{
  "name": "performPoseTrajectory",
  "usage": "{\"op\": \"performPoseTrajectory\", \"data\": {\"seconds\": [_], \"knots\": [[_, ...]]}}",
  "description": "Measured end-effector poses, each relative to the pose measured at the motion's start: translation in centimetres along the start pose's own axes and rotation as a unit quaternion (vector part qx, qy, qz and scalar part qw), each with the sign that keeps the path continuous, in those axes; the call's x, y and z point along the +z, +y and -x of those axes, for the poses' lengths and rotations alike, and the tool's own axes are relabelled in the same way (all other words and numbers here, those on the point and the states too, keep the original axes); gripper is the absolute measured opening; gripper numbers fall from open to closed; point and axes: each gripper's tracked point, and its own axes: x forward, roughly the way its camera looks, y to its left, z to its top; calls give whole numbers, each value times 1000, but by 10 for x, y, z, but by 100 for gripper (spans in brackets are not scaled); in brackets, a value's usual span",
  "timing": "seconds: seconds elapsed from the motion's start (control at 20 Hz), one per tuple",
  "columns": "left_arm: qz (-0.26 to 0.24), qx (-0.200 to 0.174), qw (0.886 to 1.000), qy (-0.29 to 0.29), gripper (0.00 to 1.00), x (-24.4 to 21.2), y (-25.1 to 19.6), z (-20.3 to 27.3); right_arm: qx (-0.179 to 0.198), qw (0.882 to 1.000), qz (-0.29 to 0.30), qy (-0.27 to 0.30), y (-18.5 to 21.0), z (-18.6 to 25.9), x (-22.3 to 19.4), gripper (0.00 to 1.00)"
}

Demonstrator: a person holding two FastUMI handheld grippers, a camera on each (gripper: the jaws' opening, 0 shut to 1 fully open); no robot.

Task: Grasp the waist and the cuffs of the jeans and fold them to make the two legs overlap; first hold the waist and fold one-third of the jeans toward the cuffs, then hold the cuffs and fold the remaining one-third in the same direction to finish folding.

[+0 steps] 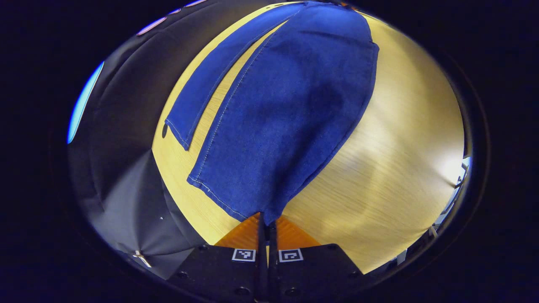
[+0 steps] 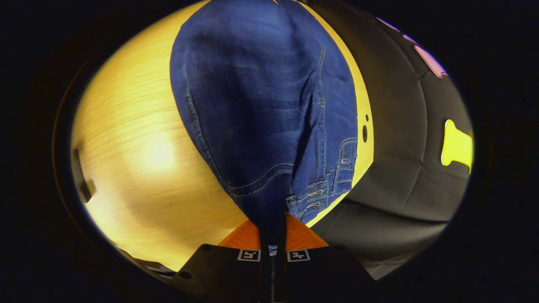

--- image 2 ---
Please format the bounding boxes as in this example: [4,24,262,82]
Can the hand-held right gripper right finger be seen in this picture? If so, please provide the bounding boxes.
[286,213,376,303]

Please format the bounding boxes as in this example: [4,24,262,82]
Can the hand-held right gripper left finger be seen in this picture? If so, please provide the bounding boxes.
[168,219,262,303]

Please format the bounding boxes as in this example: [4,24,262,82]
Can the blue denim jeans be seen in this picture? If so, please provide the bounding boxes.
[170,0,358,253]

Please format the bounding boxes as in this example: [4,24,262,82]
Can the black backdrop cloth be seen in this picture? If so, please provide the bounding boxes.
[295,0,475,280]

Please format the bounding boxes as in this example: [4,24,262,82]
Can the small dark object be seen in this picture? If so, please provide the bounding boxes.
[72,147,96,204]

